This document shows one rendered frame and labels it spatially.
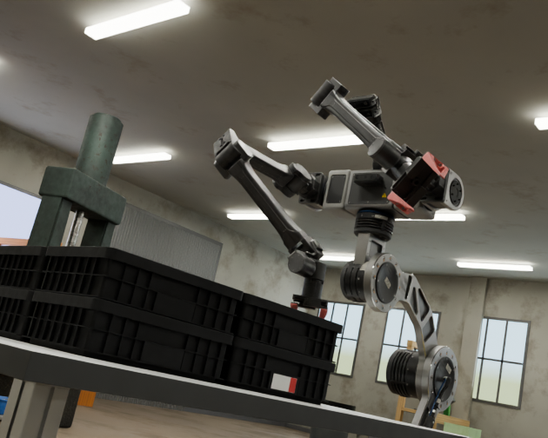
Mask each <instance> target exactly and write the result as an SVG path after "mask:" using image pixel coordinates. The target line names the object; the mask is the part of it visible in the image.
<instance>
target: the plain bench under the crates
mask: <svg viewBox="0 0 548 438"><path fill-rule="evenodd" d="M0 374H3V375H7V376H11V377H14V381H13V383H12V387H11V390H10V395H9V398H8V401H7V404H6V407H5V410H4V413H3V419H2V421H1V425H0V438H56V437H57V431H58V428H59V425H60V421H61V418H62V415H63V409H64V406H65V403H66V400H67V396H68V393H69V389H70V388H74V389H80V390H86V391H91V392H97V393H102V394H107V395H118V396H123V397H129V398H134V399H140V400H146V401H151V402H161V403H167V404H172V405H178V406H183V407H188V408H199V409H204V410H210V411H215V412H221V413H226V414H232V415H241V416H248V417H253V418H258V419H264V420H269V421H280V422H285V423H290V424H296V425H302V426H307V427H313V428H322V429H329V430H334V431H339V432H345V433H348V438H471V437H468V436H463V435H456V434H453V433H448V432H445V431H440V430H436V429H433V428H426V427H421V426H418V425H413V424H410V423H406V422H401V421H394V420H391V419H386V418H383V417H378V416H375V415H368V414H364V413H359V412H356V411H351V410H348V409H344V408H337V407H332V406H329V405H324V404H321V406H320V405H317V404H312V403H308V402H303V401H295V400H291V399H287V398H283V397H278V396H274V395H266V394H262V393H258V392H253V391H249V390H244V389H240V388H233V387H228V386H225V385H220V384H216V383H211V382H203V381H199V380H194V379H190V378H186V377H182V376H177V375H169V374H165V373H161V372H157V371H152V370H148V369H143V368H135V367H132V366H127V365H123V364H118V363H114V362H107V361H102V360H98V359H93V358H89V357H85V356H81V355H74V354H71V353H67V352H63V351H59V350H55V349H52V348H46V347H41V346H37V345H34V344H30V343H27V342H20V341H16V340H12V339H9V338H5V337H2V336H0Z"/></svg>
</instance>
